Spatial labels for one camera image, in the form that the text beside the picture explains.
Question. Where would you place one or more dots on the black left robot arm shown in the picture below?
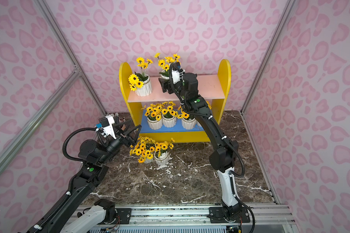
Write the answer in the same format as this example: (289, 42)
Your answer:
(94, 156)

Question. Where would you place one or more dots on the shelf sunflower pot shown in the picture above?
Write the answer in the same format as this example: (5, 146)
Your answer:
(144, 149)
(153, 112)
(188, 121)
(162, 153)
(198, 124)
(140, 81)
(165, 62)
(169, 114)

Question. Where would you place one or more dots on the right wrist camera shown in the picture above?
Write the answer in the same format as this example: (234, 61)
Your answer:
(176, 72)

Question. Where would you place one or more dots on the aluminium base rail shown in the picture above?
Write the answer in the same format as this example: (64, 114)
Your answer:
(182, 218)

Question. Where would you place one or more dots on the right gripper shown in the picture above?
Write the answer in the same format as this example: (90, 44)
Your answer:
(166, 85)

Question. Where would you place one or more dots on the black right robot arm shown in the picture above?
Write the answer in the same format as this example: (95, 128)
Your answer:
(225, 159)

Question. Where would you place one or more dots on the pink pen holder cup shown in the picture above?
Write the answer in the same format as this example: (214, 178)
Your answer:
(117, 118)

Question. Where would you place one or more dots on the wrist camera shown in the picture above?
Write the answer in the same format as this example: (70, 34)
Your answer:
(105, 126)
(176, 72)

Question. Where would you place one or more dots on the yellow two-tier shelf unit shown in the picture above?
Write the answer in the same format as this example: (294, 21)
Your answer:
(213, 88)

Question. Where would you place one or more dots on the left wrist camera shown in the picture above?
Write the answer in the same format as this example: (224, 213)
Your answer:
(105, 126)

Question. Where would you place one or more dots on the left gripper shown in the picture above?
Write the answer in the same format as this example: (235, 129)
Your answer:
(121, 135)

